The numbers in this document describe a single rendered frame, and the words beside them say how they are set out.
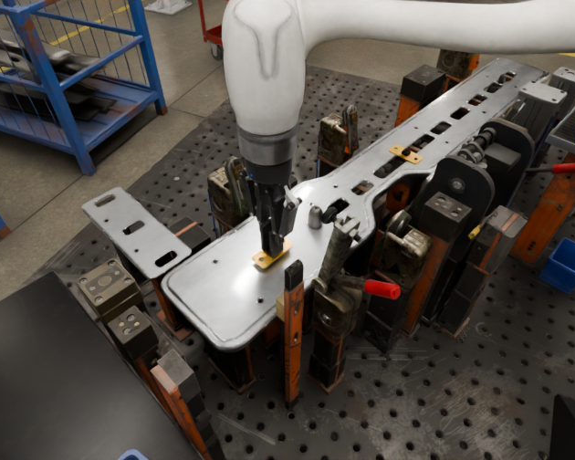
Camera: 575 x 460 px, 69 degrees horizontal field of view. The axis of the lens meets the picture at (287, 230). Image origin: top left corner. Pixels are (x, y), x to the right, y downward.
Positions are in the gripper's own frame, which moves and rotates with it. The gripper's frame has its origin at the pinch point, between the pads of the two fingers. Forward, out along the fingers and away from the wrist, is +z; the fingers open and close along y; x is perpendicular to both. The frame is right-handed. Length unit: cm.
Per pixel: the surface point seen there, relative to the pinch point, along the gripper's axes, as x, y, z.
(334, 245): 1.8, -15.8, -12.2
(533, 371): -35, -51, 35
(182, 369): 29.3, -16.8, -14.5
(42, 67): -20, 184, 37
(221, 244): 5.3, 9.6, 5.4
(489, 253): -29.5, -30.6, 3.7
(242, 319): 13.8, -6.8, 5.3
